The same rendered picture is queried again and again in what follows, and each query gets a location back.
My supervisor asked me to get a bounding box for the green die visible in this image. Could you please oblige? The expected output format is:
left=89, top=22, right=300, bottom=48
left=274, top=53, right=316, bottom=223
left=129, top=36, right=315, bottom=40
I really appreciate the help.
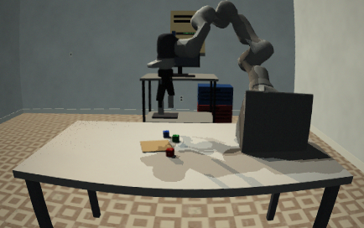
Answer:
left=172, top=134, right=179, bottom=142

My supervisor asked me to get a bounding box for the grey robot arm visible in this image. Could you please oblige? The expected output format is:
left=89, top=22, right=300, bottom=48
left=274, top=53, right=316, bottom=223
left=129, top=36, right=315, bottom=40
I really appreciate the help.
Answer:
left=148, top=0, right=279, bottom=92

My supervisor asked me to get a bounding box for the blue die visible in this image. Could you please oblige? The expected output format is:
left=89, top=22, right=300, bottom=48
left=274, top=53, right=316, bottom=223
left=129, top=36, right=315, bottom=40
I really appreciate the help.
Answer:
left=163, top=130, right=169, bottom=137

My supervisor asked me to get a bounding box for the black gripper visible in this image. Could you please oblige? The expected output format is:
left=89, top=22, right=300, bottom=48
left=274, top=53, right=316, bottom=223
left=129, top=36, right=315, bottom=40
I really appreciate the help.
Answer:
left=156, top=69, right=174, bottom=115

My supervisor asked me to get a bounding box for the tan flat mat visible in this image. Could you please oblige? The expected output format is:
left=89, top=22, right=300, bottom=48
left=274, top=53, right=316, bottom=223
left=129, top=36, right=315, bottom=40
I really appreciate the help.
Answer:
left=140, top=140, right=172, bottom=153

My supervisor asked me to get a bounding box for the red die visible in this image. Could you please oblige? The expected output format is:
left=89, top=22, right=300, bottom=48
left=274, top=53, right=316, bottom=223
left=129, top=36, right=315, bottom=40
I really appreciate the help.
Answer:
left=166, top=148, right=174, bottom=157

